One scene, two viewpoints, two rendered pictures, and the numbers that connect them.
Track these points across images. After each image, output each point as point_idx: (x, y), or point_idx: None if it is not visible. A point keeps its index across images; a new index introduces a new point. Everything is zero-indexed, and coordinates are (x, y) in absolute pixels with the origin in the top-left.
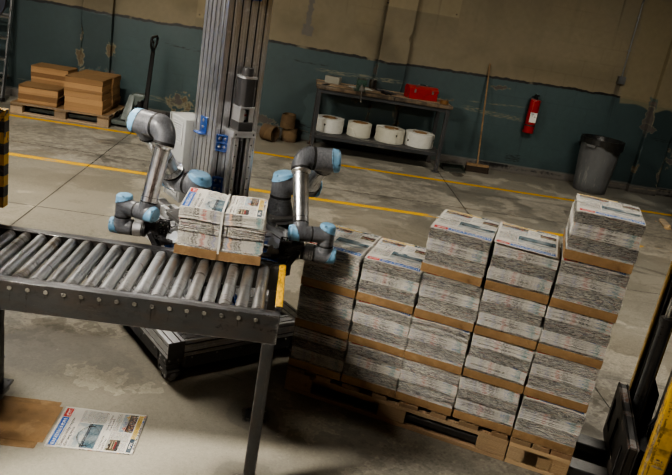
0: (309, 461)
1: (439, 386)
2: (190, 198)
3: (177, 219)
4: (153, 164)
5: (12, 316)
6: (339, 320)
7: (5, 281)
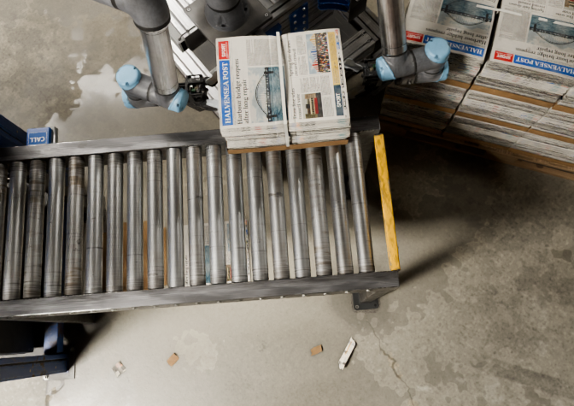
0: (418, 247)
1: (567, 152)
2: (227, 91)
3: (205, 34)
4: (151, 54)
5: (56, 82)
6: (444, 100)
7: (64, 312)
